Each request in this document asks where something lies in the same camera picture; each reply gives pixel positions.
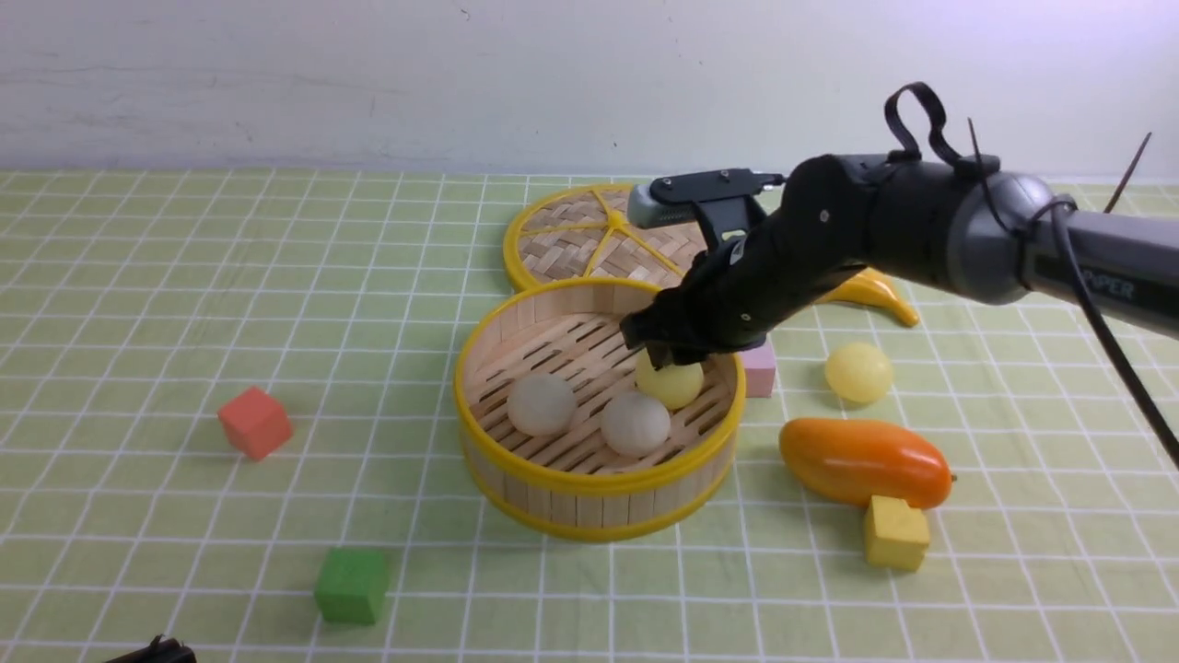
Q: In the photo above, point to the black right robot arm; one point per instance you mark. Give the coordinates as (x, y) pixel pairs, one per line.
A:
(991, 242)

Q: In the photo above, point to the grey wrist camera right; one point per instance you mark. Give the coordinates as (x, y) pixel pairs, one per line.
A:
(722, 203)

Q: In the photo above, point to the woven bamboo steamer lid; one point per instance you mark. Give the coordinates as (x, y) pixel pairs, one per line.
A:
(584, 232)

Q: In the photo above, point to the yellow cube block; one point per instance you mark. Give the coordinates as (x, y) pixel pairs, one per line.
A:
(896, 536)

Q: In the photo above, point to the yellow bun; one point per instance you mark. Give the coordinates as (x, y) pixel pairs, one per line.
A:
(674, 386)
(860, 373)

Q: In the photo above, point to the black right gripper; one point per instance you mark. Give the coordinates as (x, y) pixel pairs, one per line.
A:
(734, 295)

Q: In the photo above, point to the white bun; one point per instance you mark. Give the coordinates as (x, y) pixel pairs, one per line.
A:
(634, 424)
(541, 404)

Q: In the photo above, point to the yellow bun front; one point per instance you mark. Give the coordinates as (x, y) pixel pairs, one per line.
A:
(674, 386)

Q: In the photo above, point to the yellow toy banana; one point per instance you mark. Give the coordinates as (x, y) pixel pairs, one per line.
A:
(871, 288)

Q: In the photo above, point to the bamboo steamer tray yellow rim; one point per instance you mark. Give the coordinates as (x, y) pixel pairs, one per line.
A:
(572, 485)

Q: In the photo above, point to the green cube block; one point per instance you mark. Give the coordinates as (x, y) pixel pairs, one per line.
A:
(352, 585)

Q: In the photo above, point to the white bun front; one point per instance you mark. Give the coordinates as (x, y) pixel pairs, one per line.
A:
(634, 424)

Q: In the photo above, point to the pink cube block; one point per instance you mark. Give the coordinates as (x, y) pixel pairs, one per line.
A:
(759, 365)

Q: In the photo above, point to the yellow bun back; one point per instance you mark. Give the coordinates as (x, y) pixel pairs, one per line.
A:
(860, 373)

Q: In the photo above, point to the red cube block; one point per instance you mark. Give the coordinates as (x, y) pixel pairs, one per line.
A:
(255, 423)

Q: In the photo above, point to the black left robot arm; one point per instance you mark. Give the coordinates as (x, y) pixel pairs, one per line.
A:
(160, 650)

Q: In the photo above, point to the orange toy mango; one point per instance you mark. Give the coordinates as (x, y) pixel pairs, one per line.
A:
(850, 460)

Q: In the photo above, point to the green checkered tablecloth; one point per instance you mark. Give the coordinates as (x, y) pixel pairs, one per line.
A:
(136, 304)

